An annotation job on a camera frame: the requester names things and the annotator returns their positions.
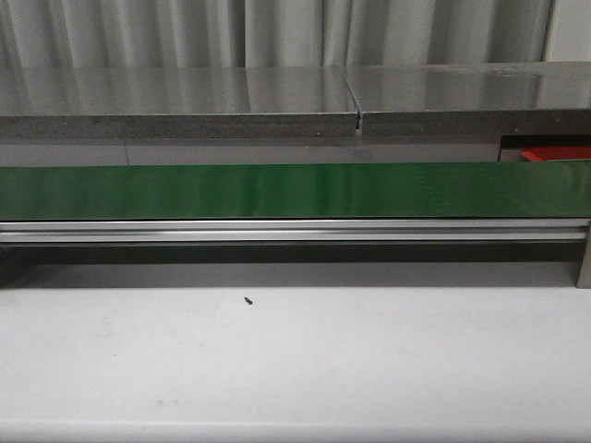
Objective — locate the right grey stone countertop slab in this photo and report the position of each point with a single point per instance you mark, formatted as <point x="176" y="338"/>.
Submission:
<point x="483" y="100"/>

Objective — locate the grey stone countertop slab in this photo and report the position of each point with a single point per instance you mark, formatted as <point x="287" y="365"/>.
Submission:
<point x="483" y="100"/>
<point x="175" y="103"/>

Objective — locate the green conveyor belt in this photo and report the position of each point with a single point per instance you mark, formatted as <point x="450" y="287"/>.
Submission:
<point x="297" y="191"/>

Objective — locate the red plastic tray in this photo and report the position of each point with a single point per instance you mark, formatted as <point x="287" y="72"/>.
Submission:
<point x="557" y="153"/>

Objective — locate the left grey stone countertop slab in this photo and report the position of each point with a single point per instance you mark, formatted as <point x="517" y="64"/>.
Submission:
<point x="175" y="103"/>

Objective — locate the white pleated curtain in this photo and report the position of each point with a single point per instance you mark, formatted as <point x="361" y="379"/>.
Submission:
<point x="271" y="33"/>

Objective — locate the aluminium conveyor frame rail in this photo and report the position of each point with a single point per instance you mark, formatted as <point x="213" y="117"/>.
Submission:
<point x="345" y="230"/>

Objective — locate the steel conveyor support bracket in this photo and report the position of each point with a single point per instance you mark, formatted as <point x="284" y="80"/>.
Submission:
<point x="584" y="274"/>

